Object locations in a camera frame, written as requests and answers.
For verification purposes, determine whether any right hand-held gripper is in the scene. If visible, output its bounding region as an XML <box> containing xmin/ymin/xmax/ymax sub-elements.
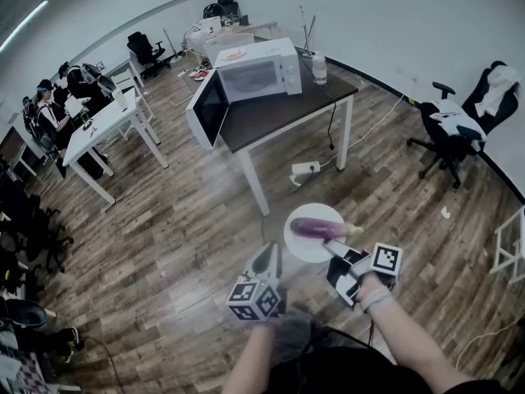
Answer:
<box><xmin>322</xmin><ymin>239</ymin><xmax>404</xmax><ymax>308</ymax></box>

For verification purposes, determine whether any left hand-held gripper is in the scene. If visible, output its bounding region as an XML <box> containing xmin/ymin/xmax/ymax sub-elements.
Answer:
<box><xmin>226</xmin><ymin>242</ymin><xmax>288</xmax><ymax>323</ymax></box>

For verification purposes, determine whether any purple eggplant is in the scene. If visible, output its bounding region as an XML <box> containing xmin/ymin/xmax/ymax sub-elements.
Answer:
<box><xmin>290</xmin><ymin>217</ymin><xmax>365</xmax><ymax>240</ymax></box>

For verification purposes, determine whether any plain white plate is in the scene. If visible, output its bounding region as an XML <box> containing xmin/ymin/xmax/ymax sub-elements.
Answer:
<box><xmin>283</xmin><ymin>203</ymin><xmax>346</xmax><ymax>263</ymax></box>

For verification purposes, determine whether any white microwave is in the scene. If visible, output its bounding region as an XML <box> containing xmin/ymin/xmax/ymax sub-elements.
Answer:
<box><xmin>185</xmin><ymin>37</ymin><xmax>304</xmax><ymax>150</ymax></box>

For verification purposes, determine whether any person's right forearm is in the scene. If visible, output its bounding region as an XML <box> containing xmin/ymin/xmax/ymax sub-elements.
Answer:
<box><xmin>360</xmin><ymin>297</ymin><xmax>473</xmax><ymax>394</ymax></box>

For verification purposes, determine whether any person's left forearm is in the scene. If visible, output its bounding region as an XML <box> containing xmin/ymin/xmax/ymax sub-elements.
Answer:
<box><xmin>221</xmin><ymin>321</ymin><xmax>288</xmax><ymax>394</ymax></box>

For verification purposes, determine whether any person's right hand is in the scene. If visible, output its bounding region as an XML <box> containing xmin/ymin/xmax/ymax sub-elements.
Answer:
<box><xmin>356</xmin><ymin>273</ymin><xmax>395</xmax><ymax>314</ymax></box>

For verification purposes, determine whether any white power strip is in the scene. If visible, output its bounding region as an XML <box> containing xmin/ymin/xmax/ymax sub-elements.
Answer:
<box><xmin>290</xmin><ymin>160</ymin><xmax>322</xmax><ymax>176</ymax></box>

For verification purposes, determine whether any person's dark clothing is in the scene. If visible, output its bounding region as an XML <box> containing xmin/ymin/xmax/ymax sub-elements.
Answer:
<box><xmin>266</xmin><ymin>326</ymin><xmax>505</xmax><ymax>394</ymax></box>

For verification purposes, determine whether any dark brown table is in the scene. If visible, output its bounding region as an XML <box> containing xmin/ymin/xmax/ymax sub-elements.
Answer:
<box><xmin>186</xmin><ymin>46</ymin><xmax>360</xmax><ymax>218</ymax></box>

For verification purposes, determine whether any black office chair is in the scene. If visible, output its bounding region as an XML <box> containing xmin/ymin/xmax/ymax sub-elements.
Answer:
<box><xmin>406</xmin><ymin>60</ymin><xmax>521</xmax><ymax>191</ymax></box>
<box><xmin>126</xmin><ymin>31</ymin><xmax>171</xmax><ymax>78</ymax></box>

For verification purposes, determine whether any white rack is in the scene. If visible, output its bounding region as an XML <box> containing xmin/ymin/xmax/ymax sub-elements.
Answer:
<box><xmin>490</xmin><ymin>204</ymin><xmax>525</xmax><ymax>286</ymax></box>

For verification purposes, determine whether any white printed garment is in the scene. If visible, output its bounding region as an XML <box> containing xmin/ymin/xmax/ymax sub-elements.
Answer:
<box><xmin>429</xmin><ymin>98</ymin><xmax>489</xmax><ymax>144</ymax></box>

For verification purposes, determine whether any clear water bottle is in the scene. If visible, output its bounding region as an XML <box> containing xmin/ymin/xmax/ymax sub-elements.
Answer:
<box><xmin>311</xmin><ymin>50</ymin><xmax>328</xmax><ymax>86</ymax></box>

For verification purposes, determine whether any white desk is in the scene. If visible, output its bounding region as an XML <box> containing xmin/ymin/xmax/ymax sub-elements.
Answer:
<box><xmin>105</xmin><ymin>51</ymin><xmax>145</xmax><ymax>89</ymax></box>
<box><xmin>62</xmin><ymin>87</ymin><xmax>170</xmax><ymax>214</ymax></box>

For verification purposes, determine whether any green mop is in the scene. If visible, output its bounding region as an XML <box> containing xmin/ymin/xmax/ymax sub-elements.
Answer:
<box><xmin>298</xmin><ymin>4</ymin><xmax>317</xmax><ymax>57</ymax></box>

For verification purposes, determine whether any translucent plastic bin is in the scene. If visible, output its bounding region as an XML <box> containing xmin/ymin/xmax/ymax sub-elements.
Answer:
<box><xmin>203</xmin><ymin>33</ymin><xmax>256</xmax><ymax>68</ymax></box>

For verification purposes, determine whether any white wooden chair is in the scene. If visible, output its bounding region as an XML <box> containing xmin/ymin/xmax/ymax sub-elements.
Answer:
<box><xmin>109</xmin><ymin>70</ymin><xmax>157</xmax><ymax>140</ymax></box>

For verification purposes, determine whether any light wooden desk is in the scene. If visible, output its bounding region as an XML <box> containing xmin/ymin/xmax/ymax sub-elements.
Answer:
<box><xmin>184</xmin><ymin>20</ymin><xmax>280</xmax><ymax>43</ymax></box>

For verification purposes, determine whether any arc floor lamp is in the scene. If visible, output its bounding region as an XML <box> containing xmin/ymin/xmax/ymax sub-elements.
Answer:
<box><xmin>181</xmin><ymin>24</ymin><xmax>207</xmax><ymax>53</ymax></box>

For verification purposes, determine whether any black swivel chair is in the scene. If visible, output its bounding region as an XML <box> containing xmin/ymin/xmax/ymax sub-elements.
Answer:
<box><xmin>0</xmin><ymin>166</ymin><xmax>75</xmax><ymax>275</ymax></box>

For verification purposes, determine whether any white paper bag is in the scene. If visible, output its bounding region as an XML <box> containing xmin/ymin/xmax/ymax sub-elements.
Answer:
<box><xmin>196</xmin><ymin>16</ymin><xmax>223</xmax><ymax>37</ymax></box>

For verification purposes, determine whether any black round seat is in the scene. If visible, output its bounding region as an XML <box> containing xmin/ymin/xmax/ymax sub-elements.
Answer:
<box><xmin>2</xmin><ymin>297</ymin><xmax>49</xmax><ymax>329</ymax></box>

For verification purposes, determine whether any black grey backpack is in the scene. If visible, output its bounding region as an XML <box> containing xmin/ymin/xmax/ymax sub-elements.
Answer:
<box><xmin>80</xmin><ymin>62</ymin><xmax>116</xmax><ymax>99</ymax></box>

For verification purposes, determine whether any ceiling light strip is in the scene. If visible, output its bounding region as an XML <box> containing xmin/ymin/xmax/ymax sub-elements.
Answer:
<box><xmin>0</xmin><ymin>0</ymin><xmax>50</xmax><ymax>53</ymax></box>

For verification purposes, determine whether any black power cord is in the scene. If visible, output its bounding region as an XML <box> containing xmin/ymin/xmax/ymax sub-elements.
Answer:
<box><xmin>325</xmin><ymin>84</ymin><xmax>339</xmax><ymax>152</ymax></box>

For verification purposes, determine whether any white power cable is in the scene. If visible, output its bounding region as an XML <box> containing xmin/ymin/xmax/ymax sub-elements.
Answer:
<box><xmin>318</xmin><ymin>94</ymin><xmax>418</xmax><ymax>170</ymax></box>

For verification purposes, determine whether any white floor cable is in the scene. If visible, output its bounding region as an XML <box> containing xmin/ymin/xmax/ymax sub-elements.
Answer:
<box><xmin>454</xmin><ymin>317</ymin><xmax>525</xmax><ymax>371</ymax></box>

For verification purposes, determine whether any black floor cable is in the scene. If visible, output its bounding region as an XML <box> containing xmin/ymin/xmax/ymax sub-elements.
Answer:
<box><xmin>77</xmin><ymin>334</ymin><xmax>126</xmax><ymax>394</ymax></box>

